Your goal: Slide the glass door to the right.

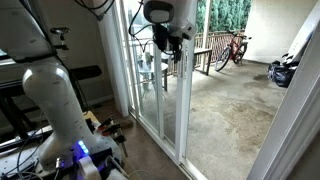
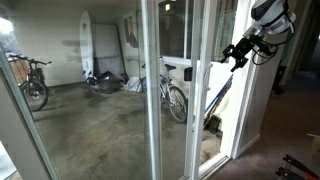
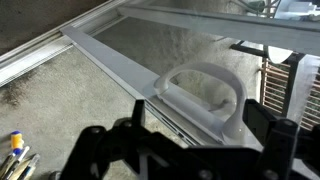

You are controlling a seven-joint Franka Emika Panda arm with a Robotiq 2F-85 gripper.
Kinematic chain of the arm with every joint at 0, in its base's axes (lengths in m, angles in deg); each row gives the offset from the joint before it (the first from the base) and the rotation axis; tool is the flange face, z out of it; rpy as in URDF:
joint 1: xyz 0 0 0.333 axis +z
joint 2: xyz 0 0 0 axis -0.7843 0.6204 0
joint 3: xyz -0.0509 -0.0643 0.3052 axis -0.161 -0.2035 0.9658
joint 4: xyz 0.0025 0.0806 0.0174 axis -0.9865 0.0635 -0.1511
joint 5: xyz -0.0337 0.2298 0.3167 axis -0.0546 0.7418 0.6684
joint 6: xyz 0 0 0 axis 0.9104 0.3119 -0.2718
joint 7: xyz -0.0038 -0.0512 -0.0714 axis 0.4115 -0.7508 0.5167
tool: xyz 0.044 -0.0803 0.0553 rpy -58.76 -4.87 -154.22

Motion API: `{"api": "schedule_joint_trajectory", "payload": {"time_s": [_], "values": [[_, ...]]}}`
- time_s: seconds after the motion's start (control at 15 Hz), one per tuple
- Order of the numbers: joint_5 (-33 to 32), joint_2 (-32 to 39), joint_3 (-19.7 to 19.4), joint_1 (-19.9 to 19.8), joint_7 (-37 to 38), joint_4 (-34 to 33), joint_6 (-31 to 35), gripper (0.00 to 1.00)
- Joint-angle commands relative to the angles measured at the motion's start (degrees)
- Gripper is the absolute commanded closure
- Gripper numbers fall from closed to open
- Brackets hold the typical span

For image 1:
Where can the white surfboard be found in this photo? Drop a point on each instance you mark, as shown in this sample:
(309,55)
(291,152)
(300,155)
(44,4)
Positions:
(305,36)

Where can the green hedge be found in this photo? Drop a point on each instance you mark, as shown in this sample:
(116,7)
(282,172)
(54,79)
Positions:
(230,13)

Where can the black tripod mount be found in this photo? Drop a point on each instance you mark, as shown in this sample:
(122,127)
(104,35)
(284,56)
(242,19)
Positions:
(60,31)

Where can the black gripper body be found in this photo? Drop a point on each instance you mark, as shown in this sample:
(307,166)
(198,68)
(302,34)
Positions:
(165,38)

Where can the black padded bench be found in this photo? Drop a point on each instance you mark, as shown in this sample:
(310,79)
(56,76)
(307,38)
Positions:
(86,71)

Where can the wooden patio bench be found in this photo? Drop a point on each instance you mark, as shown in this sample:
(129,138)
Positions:
(203,50)

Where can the white patio post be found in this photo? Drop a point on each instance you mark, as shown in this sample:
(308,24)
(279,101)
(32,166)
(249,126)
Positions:
(206,20)

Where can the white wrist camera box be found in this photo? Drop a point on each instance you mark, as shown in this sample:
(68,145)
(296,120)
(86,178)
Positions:
(188,30)

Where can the grey robot mounting table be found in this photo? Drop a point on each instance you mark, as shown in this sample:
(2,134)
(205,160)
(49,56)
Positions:
(8,165)

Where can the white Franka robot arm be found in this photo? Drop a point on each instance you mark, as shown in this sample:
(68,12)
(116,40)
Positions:
(50,93)

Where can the white plastic box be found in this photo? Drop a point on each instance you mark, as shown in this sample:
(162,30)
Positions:
(88,168)
(116,174)

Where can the wooden balcony railing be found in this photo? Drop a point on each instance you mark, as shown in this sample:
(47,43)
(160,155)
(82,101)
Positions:
(216,38)

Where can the white framed sliding glass door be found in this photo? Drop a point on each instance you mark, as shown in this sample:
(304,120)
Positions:
(183,100)

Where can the small potted plant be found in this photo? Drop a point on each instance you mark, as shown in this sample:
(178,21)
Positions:
(149,58)

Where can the round patio table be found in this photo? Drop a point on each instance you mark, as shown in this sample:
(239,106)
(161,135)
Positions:
(155,66)

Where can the red black bar clamp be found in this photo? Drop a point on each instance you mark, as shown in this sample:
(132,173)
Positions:
(115,131)
(106,122)

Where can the red bicycle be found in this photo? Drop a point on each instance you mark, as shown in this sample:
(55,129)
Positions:
(235,46)

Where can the black bag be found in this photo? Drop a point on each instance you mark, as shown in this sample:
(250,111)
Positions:
(280,75)

